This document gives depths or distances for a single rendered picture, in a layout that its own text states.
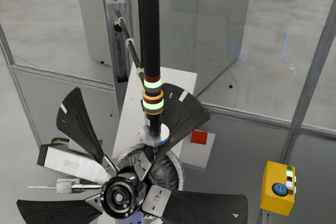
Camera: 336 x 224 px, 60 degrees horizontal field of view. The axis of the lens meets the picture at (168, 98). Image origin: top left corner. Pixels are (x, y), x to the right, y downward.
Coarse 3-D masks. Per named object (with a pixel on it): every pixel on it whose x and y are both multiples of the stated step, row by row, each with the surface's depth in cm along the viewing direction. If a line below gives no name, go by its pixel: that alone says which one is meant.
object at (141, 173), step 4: (140, 156) 91; (144, 156) 88; (140, 160) 90; (144, 160) 87; (136, 164) 91; (144, 164) 86; (148, 164) 84; (136, 168) 90; (140, 168) 87; (148, 168) 83; (136, 172) 88; (140, 172) 86; (144, 172) 84; (140, 176) 85; (144, 176) 84; (140, 180) 84
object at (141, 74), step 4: (116, 12) 106; (120, 24) 98; (124, 32) 92; (124, 36) 91; (128, 44) 86; (132, 56) 80; (136, 64) 77; (136, 68) 76; (140, 72) 73; (140, 76) 72; (144, 88) 68
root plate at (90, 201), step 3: (96, 195) 87; (99, 195) 87; (90, 198) 87; (93, 198) 88; (96, 198) 88; (99, 198) 88; (87, 201) 88; (90, 201) 88; (93, 201) 89; (99, 201) 89; (90, 204) 89; (93, 204) 90; (96, 204) 90; (93, 207) 90; (96, 207) 91; (99, 207) 91; (99, 210) 92; (102, 210) 93
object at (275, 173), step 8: (272, 168) 109; (280, 168) 109; (264, 176) 110; (272, 176) 106; (280, 176) 106; (264, 184) 105; (272, 184) 103; (264, 192) 101; (272, 192) 101; (264, 200) 102; (272, 200) 101; (280, 200) 99; (288, 200) 98; (264, 208) 105; (272, 208) 103; (280, 208) 102; (288, 208) 100
